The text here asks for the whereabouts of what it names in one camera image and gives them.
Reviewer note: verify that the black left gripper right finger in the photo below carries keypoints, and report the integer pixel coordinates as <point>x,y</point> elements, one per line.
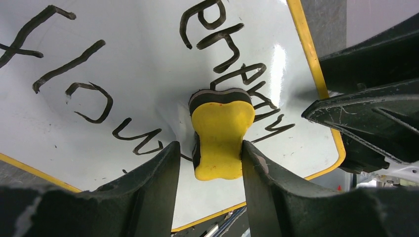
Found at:
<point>282,204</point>

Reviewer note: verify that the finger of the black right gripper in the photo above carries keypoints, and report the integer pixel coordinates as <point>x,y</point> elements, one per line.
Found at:
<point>384,118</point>
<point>388,57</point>

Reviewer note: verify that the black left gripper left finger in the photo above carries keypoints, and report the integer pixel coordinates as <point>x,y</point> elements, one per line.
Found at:
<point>138,204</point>

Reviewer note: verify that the yellow whiteboard eraser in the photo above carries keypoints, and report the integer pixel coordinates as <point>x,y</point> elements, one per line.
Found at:
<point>221,137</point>

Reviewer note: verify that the yellow framed whiteboard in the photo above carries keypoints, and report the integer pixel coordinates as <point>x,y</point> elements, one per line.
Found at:
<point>91,89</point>

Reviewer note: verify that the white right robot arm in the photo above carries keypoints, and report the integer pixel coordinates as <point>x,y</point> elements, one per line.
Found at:
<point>363,160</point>

